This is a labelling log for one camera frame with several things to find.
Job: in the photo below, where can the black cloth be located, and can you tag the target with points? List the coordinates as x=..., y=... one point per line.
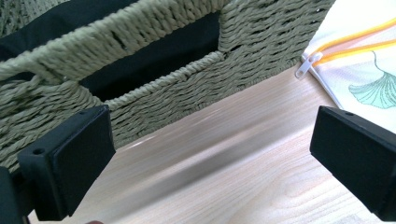
x=155, y=62

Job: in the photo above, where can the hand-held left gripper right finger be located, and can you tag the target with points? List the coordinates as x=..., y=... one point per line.
x=358, y=155

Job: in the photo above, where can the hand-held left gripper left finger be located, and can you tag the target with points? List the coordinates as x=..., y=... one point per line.
x=68, y=168

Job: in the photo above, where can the white leaf-print mesh laundry bag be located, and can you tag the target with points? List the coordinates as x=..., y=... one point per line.
x=361, y=77

